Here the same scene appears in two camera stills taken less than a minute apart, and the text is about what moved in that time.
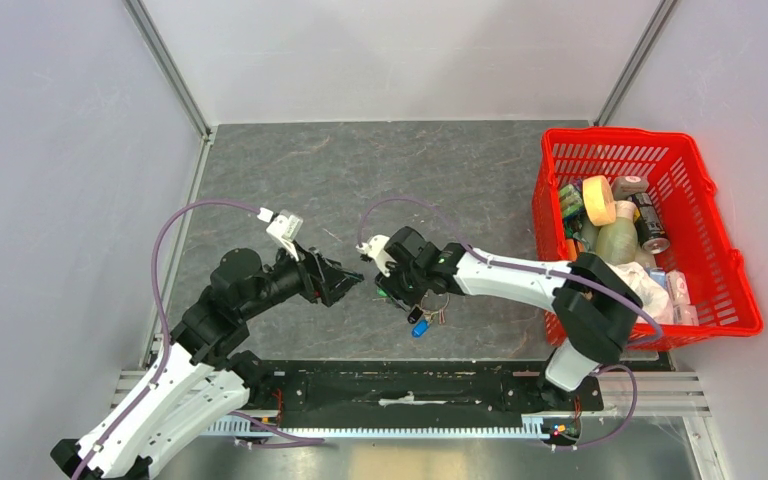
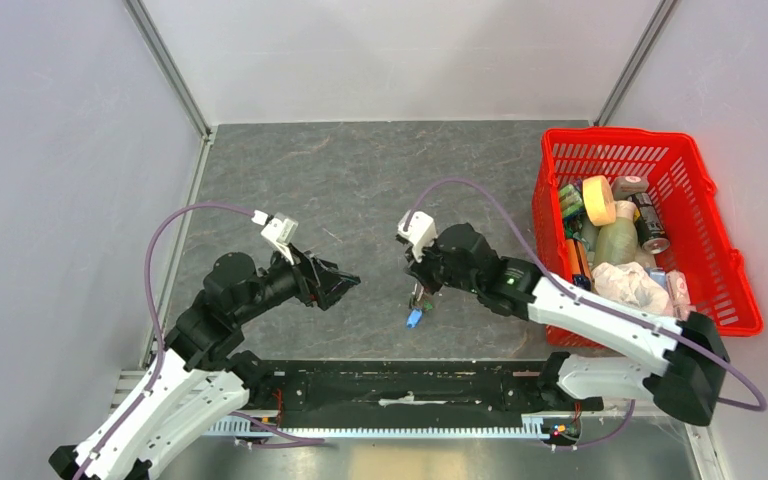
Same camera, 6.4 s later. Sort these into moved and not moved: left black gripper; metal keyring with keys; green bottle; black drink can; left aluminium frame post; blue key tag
Moved: metal keyring with keys; blue key tag
Not moved: green bottle; left aluminium frame post; left black gripper; black drink can
